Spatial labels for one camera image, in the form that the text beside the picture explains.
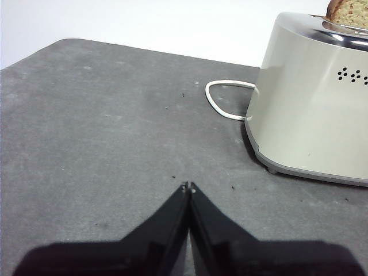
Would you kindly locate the small round-topped bread slice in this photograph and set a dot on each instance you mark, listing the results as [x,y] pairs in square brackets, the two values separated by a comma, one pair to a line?
[350,11]

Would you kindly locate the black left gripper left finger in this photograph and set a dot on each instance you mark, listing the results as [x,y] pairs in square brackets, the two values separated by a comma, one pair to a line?
[129,258]

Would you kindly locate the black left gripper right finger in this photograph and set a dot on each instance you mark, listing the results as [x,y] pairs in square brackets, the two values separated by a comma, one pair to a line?
[258,258]

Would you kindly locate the cream two-slot toaster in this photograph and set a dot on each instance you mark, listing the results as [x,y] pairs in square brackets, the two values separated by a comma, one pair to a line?
[302,115]

